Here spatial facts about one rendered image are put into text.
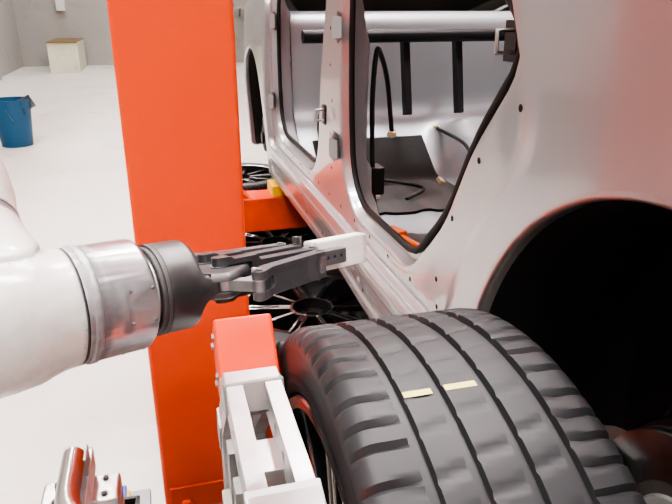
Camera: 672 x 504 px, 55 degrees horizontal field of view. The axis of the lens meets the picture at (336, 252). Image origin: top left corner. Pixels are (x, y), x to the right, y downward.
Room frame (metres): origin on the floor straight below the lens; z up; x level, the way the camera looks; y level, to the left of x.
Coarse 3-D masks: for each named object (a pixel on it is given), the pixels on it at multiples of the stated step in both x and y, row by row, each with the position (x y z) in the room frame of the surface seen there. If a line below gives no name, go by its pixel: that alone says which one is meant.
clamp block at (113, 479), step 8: (96, 480) 0.64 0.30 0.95; (104, 480) 0.64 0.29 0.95; (112, 480) 0.64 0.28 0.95; (120, 480) 0.65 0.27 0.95; (48, 488) 0.63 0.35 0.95; (96, 488) 0.63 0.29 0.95; (104, 488) 0.63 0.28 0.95; (112, 488) 0.63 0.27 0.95; (120, 488) 0.64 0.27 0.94; (48, 496) 0.61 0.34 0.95; (96, 496) 0.61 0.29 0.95; (104, 496) 0.61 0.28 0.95; (112, 496) 0.61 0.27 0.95; (120, 496) 0.63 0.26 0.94
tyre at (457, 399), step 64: (384, 320) 0.66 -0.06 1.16; (448, 320) 0.64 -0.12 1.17; (320, 384) 0.53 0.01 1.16; (384, 384) 0.51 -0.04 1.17; (448, 384) 0.50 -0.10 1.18; (512, 384) 0.51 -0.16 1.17; (384, 448) 0.43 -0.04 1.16; (448, 448) 0.43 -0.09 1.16; (512, 448) 0.44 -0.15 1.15; (576, 448) 0.45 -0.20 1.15
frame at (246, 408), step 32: (224, 384) 0.59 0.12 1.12; (256, 384) 0.59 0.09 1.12; (224, 416) 0.64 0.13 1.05; (256, 416) 0.68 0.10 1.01; (288, 416) 0.53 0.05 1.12; (224, 448) 0.73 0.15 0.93; (256, 448) 0.48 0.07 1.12; (288, 448) 0.48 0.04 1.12; (224, 480) 0.74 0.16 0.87; (256, 480) 0.44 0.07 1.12; (288, 480) 0.47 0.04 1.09; (320, 480) 0.44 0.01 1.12
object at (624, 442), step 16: (624, 432) 0.73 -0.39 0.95; (640, 432) 0.71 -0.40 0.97; (656, 432) 0.68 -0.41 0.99; (624, 448) 0.73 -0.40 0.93; (640, 448) 0.70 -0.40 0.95; (656, 448) 0.68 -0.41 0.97; (624, 464) 0.72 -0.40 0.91; (640, 464) 0.70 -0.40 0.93; (656, 464) 0.67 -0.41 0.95; (640, 480) 0.69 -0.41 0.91; (656, 480) 0.67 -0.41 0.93; (656, 496) 0.66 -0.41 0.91
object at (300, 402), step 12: (300, 396) 0.63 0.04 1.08; (300, 408) 0.64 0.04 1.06; (300, 420) 0.72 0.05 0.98; (312, 420) 0.57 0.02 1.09; (300, 432) 0.74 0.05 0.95; (312, 432) 0.69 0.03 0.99; (312, 444) 0.68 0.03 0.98; (324, 444) 0.52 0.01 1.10; (312, 456) 0.67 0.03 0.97; (324, 456) 0.67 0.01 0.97; (324, 468) 0.65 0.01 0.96; (324, 480) 0.64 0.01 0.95; (336, 480) 0.47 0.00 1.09; (324, 492) 0.63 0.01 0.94; (336, 492) 0.56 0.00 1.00
